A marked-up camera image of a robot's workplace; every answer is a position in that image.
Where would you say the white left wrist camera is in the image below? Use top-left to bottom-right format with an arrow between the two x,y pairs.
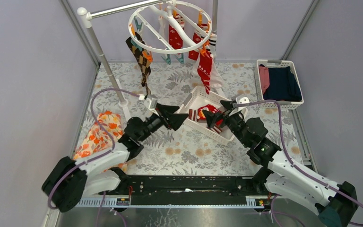
138,94 -> 158,115

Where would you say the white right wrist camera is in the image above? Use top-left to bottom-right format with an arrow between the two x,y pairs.
231,95 -> 250,114

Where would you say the floral patterned table mat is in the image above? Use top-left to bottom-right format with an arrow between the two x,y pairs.
73,62 -> 305,176

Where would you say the red dotted sock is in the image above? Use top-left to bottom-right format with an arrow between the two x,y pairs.
199,54 -> 212,94

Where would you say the brown striped sock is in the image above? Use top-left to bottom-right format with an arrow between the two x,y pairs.
188,109 -> 199,122

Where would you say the orange clothes clip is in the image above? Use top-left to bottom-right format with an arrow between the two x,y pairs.
199,44 -> 211,57
142,50 -> 153,62

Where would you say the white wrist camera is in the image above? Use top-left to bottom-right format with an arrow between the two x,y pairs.
138,94 -> 158,115
231,95 -> 250,114

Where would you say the small red hanging sock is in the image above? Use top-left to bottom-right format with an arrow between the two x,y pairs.
188,23 -> 209,61

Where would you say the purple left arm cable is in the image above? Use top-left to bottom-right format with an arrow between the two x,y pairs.
47,88 -> 141,227

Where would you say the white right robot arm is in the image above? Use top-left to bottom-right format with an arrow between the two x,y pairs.
199,100 -> 358,227

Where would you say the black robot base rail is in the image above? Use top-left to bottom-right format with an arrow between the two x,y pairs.
106,175 -> 274,208

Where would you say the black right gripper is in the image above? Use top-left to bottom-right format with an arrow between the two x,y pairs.
202,100 -> 250,147

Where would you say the white sock basket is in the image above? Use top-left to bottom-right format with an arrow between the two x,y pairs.
177,86 -> 235,145

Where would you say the white basket with dark clothes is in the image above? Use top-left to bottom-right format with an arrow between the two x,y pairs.
254,59 -> 304,110

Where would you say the orange floral cloth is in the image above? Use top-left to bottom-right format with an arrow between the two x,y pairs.
73,111 -> 123,160

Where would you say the teal clothes clip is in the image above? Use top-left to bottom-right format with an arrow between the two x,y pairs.
175,53 -> 185,64

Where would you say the pink folded cloth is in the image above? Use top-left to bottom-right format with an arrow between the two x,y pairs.
259,64 -> 270,94

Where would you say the brown argyle sock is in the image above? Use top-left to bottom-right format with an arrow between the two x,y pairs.
125,37 -> 152,95

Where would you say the white round clip hanger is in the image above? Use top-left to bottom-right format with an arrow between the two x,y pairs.
128,0 -> 213,54

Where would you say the white sock with black stripes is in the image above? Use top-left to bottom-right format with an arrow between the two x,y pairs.
209,33 -> 224,89

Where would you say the silver drying rack frame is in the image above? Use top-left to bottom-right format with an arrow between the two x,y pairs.
77,0 -> 218,120

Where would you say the dark navy folded cloth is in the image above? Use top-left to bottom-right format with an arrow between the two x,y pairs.
263,67 -> 303,102

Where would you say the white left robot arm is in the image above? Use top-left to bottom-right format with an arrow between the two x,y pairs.
42,103 -> 189,212

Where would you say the red white hanging sock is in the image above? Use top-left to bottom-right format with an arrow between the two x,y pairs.
168,14 -> 185,49

